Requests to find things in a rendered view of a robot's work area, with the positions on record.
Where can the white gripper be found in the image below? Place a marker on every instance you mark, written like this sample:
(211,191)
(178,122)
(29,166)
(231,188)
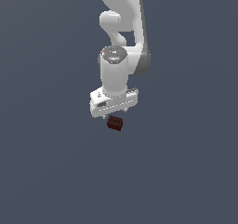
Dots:
(111,103)

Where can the dark red brick block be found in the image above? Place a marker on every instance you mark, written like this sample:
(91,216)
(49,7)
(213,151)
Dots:
(115,123)

